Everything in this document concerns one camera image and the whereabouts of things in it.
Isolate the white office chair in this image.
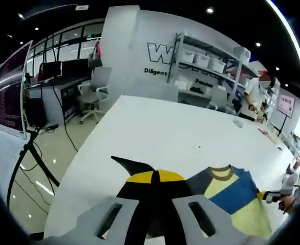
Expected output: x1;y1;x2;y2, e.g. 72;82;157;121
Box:
77;67;110;125

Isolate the hanging grey pink bag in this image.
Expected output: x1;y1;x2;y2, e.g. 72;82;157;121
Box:
88;41;103;68

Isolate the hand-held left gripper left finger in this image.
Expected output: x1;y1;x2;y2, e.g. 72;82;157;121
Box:
74;170;157;240

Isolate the yellow blue colour-block garment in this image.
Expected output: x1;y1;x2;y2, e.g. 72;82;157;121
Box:
111;155;273;239

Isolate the black power strip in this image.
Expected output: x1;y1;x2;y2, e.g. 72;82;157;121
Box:
37;124;59;132

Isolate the white storage bin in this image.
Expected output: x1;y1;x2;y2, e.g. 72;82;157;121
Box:
208;58;228;73
180;50;195;63
194;53;212;66

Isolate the black display stand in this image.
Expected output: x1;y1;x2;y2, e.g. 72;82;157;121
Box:
269;116;288;138

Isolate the pale cloth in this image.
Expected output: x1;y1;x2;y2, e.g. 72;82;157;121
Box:
257;127;279;144

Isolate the metal shelf rack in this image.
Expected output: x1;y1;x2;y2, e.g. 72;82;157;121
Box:
166;32;258;113

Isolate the black monitor tripod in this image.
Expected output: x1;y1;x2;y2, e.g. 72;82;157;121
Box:
7;127;62;213

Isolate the black computer tower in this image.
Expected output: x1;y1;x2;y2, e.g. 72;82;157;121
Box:
24;98;48;127

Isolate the translucent storage box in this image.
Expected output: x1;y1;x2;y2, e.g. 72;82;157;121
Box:
233;47;252;62

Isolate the large monitor on stand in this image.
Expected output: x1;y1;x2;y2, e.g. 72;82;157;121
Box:
0;40;34;140

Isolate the timer display screen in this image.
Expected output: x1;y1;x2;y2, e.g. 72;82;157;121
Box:
276;93;296;119

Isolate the wide black desk monitor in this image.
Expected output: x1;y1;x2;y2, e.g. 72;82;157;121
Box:
61;59;93;81

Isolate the person's right hand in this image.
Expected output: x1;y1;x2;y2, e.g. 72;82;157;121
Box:
278;196;298;215

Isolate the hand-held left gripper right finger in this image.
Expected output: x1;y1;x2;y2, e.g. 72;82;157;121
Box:
157;169;234;240

